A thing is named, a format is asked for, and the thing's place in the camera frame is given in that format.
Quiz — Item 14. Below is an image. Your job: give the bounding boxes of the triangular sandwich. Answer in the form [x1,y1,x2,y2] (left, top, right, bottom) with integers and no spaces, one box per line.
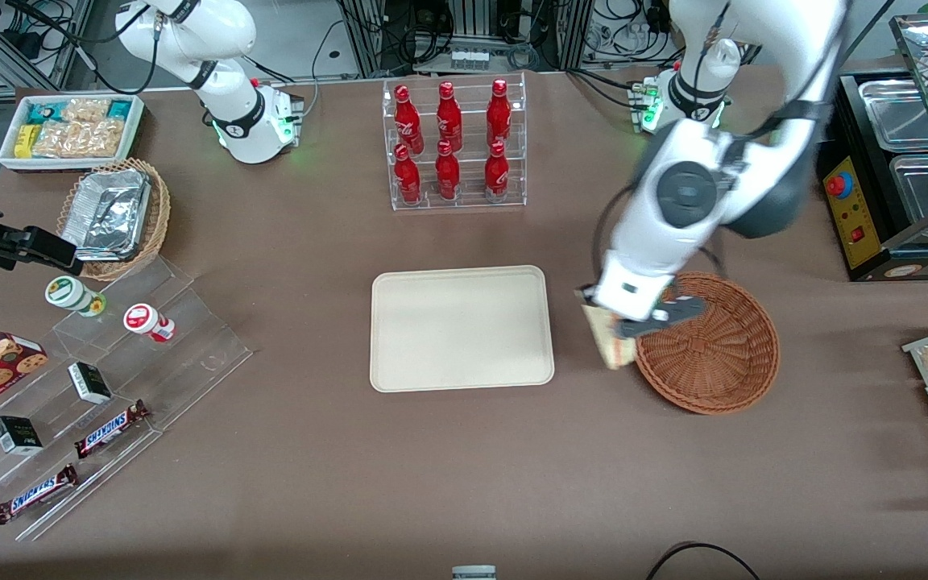
[578,288,639,372]

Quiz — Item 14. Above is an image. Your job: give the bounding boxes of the brown wicker basket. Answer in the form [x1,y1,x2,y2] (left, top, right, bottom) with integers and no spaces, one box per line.
[632,271,781,416]

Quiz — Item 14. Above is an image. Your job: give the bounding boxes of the light wicker basket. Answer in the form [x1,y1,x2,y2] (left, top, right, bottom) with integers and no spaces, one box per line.
[56,158,172,282]

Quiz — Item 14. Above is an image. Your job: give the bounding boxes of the beige plastic tray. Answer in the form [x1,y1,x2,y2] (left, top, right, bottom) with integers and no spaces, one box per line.
[370,265,556,394]

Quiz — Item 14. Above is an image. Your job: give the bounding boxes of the green lid yogurt cup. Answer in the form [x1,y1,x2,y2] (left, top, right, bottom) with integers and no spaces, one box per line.
[44,275,108,318]

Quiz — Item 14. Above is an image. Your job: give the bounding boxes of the stack of foil trays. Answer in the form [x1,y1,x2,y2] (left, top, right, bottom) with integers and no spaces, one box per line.
[60,168,151,263]

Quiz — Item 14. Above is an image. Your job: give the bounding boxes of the white plastic snack bin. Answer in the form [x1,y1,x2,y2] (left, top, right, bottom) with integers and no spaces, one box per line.
[0,93,146,175]

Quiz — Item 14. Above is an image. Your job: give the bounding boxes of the red lid yogurt cup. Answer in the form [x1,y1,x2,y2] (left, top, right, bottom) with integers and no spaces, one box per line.
[122,302,177,344]

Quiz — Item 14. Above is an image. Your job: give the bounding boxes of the large clear cracker bag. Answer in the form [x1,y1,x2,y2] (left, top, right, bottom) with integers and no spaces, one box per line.
[32,120,124,160]

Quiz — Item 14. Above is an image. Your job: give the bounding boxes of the small black carton box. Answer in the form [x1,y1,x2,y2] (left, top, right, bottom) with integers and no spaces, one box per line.
[67,361,114,406]
[0,415,45,457]

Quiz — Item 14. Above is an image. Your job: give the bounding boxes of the small clear cracker bag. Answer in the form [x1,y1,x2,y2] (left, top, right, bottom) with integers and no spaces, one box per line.
[61,97,111,126]

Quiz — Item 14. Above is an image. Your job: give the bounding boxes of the clear acrylic stepped shelf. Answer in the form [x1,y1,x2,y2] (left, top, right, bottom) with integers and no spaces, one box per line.
[0,255,255,543]

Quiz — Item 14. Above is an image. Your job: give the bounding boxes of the red cola bottle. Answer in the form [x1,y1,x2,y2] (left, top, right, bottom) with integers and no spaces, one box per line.
[392,143,423,205]
[434,140,462,201]
[436,81,464,153]
[486,78,512,148]
[393,84,425,155]
[483,141,511,203]

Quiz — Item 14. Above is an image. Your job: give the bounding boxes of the clear acrylic bottle rack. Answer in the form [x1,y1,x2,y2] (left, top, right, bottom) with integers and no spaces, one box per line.
[382,72,528,213]

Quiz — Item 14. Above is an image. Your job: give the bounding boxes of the Snickers chocolate bar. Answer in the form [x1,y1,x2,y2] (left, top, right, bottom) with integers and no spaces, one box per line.
[74,400,151,461]
[0,463,79,527]

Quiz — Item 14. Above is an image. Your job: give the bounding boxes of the black hot food display machine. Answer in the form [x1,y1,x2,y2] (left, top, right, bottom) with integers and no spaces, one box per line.
[822,12,928,284]

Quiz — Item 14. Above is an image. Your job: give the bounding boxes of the black floor cable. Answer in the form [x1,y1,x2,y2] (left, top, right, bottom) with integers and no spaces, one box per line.
[644,541,764,580]

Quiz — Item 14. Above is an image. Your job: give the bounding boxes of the aluminium frame rack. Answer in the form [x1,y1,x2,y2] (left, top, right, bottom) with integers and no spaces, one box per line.
[337,0,595,78]

